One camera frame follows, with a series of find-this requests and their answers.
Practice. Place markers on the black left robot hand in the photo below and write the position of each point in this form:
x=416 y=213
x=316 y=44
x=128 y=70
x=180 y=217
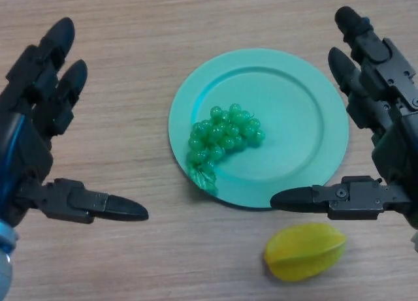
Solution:
x=19 y=144

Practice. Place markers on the yellow starfruit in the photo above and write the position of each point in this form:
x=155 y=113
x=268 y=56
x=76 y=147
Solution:
x=303 y=252

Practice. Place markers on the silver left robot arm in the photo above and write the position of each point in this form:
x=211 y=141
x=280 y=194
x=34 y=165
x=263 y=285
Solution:
x=5 y=265

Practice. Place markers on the green round plate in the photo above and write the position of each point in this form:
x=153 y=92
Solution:
x=294 y=134

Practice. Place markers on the green grapes bunch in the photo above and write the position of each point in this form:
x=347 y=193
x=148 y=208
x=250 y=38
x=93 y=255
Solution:
x=222 y=134

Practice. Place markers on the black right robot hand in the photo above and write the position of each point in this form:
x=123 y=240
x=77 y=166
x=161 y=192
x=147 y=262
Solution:
x=356 y=199

